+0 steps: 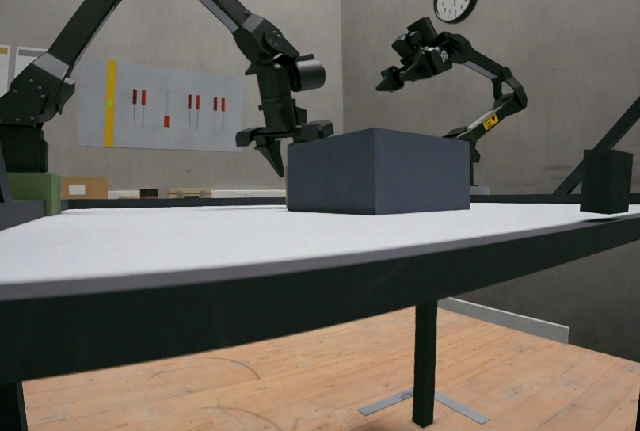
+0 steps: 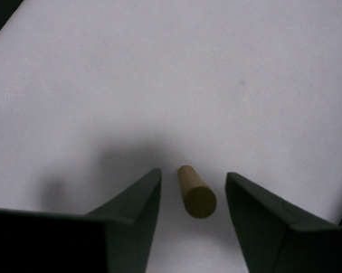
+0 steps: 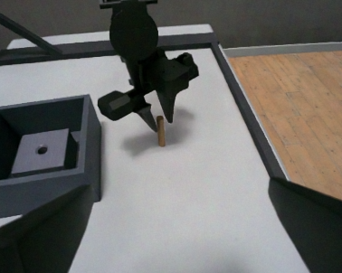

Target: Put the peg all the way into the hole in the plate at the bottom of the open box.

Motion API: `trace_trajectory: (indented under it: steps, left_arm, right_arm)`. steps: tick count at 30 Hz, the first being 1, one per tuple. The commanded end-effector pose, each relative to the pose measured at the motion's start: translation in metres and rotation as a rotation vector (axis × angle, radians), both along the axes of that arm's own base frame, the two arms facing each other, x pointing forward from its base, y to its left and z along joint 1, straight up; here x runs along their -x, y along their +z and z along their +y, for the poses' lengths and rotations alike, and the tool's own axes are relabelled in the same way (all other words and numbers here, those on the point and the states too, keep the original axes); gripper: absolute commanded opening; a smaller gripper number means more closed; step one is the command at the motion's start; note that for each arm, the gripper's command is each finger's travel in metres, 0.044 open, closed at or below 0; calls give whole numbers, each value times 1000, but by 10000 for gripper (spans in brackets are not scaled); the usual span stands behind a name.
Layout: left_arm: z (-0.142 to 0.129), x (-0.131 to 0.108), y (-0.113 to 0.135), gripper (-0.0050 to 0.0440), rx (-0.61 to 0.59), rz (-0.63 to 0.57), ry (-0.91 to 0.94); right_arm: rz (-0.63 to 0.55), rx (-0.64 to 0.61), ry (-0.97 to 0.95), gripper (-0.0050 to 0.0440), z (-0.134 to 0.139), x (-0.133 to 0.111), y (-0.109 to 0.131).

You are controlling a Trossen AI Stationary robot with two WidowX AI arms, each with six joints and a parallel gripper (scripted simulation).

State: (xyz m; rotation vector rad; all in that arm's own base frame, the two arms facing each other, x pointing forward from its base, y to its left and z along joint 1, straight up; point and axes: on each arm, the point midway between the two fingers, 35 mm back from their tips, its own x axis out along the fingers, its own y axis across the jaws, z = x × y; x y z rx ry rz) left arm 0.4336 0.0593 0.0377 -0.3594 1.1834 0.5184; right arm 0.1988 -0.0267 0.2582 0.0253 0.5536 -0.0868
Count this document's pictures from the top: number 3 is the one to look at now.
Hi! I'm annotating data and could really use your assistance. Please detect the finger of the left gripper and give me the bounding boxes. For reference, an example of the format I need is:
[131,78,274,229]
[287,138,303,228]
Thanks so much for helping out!
[156,91,178,124]
[132,103,157,132]

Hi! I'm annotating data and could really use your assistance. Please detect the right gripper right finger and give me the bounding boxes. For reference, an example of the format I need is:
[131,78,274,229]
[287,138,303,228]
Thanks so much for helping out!
[268,176,342,273]

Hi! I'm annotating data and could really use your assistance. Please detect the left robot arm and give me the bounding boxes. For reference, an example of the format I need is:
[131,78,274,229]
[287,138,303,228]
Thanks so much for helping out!
[99,0,195,99]

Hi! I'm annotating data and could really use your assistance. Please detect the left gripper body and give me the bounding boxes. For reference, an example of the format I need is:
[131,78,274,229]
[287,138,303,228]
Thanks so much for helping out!
[97,47,162,121]

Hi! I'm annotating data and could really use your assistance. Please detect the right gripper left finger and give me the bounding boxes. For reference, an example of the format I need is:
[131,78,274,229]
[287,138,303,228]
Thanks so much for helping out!
[0,184,94,273]

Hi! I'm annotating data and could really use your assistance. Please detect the tan cylindrical peg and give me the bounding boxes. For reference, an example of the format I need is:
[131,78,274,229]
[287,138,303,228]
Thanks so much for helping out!
[157,116,166,147]

